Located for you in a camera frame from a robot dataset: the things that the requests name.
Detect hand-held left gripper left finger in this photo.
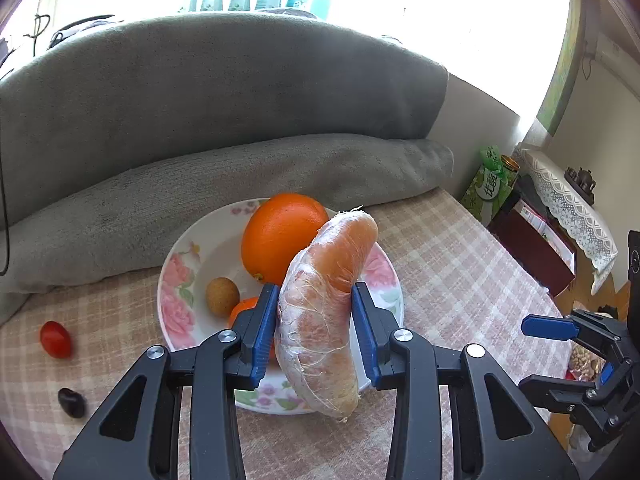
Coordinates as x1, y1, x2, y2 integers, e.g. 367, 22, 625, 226
52, 282, 281, 480

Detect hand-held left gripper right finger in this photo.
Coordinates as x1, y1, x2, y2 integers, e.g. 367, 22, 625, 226
351, 282, 581, 480

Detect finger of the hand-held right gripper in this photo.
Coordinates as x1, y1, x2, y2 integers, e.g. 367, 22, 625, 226
521, 310, 632, 361
518, 362, 616, 413

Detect small mandarin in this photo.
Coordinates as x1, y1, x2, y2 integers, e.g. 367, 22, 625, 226
228, 296, 278, 361

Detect peeled grapefruit piece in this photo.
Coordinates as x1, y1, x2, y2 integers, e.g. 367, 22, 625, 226
276, 207, 379, 416

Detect brown kiwi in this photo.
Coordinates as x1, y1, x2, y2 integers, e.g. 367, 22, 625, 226
206, 277, 240, 318

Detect floral white plate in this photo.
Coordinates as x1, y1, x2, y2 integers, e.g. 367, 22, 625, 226
157, 198, 405, 415

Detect large orange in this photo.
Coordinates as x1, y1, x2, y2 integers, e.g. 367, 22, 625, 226
241, 193, 331, 287

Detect dark purple plum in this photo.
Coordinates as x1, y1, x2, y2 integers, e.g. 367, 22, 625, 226
57, 388, 86, 418

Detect red cherry tomato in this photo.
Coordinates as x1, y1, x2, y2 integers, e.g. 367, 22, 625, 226
40, 321, 72, 359

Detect pale plastic bag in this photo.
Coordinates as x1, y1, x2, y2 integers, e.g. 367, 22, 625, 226
566, 341, 608, 383

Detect dark red box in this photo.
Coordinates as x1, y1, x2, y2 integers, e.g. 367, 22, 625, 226
487, 185, 576, 298

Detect white lace cloth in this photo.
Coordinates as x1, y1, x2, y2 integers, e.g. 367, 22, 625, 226
520, 147, 618, 296

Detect dark teapot figure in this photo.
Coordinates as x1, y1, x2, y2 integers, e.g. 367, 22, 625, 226
565, 166, 598, 206

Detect green drink carton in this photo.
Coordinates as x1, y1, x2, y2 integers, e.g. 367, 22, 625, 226
460, 146, 518, 226

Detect grey rolled blanket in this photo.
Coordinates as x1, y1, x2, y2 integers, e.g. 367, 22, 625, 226
0, 134, 455, 326

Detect grey folded blanket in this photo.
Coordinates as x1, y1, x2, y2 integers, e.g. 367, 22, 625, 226
0, 11, 449, 226

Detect black ring light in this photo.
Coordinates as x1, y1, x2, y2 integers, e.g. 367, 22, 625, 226
50, 16, 126, 47

